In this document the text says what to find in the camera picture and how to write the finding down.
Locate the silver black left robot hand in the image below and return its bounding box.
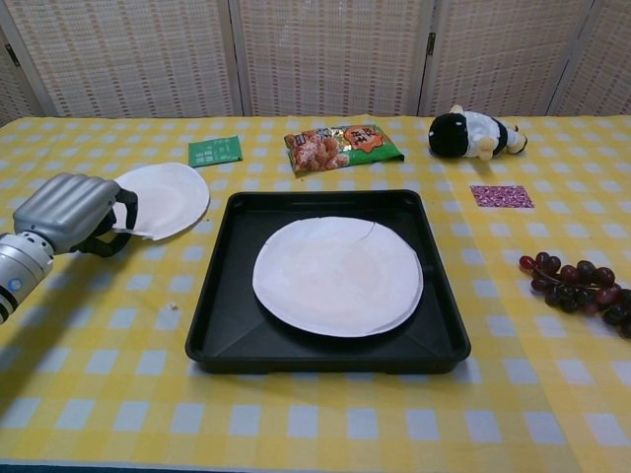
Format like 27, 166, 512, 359
13, 171, 140, 258

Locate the white paper plate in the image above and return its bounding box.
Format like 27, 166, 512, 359
111, 162, 212, 241

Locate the white paper plate cracked rim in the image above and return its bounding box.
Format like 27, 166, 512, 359
251, 216, 424, 338

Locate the black square plastic tray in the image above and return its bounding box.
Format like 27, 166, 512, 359
184, 188, 472, 375

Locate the green flat packet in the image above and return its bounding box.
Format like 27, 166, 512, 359
187, 135, 244, 169

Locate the yellow white checked tablecloth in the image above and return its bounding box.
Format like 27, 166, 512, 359
0, 115, 563, 469
364, 113, 631, 473

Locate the orange green snack bag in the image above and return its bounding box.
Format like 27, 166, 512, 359
283, 122, 406, 178

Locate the beige woven folding screen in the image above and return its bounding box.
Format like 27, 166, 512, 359
0, 0, 631, 127

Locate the black white plush doll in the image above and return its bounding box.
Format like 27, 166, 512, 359
426, 103, 528, 163

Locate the dark red grape bunch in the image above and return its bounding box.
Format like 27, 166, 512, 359
518, 250, 631, 340

